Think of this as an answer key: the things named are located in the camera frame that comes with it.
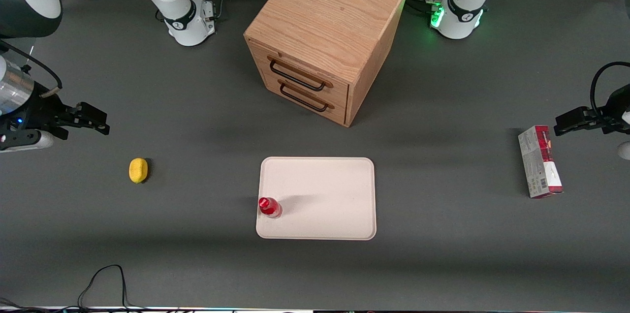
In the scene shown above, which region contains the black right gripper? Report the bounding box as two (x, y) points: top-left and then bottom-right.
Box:
(0, 92), (110, 141)

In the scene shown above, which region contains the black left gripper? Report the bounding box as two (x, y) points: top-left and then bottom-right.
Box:
(555, 84), (630, 136)

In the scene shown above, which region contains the red coke bottle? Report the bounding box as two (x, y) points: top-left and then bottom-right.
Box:
(258, 197), (283, 219)

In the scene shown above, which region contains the white rectangular tray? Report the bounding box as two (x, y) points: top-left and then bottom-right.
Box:
(256, 156), (377, 241)

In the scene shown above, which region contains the red plaid carton box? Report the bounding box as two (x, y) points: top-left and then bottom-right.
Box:
(518, 125), (564, 199)

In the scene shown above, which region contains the yellow lemon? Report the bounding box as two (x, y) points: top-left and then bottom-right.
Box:
(129, 157), (149, 184)

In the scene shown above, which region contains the wooden two-drawer cabinet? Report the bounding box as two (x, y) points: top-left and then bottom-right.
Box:
(244, 0), (409, 128)

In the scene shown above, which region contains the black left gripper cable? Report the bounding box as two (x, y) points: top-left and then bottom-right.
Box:
(590, 61), (630, 118)

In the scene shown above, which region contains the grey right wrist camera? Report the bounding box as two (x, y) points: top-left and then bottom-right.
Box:
(0, 130), (54, 152)

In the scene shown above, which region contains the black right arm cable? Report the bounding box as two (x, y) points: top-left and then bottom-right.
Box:
(0, 40), (63, 99)

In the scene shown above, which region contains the black cable at table edge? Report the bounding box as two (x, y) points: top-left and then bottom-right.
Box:
(0, 264), (148, 313)

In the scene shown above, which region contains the black drawer handle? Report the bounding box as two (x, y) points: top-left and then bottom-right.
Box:
(268, 56), (333, 92)
(279, 82), (335, 113)

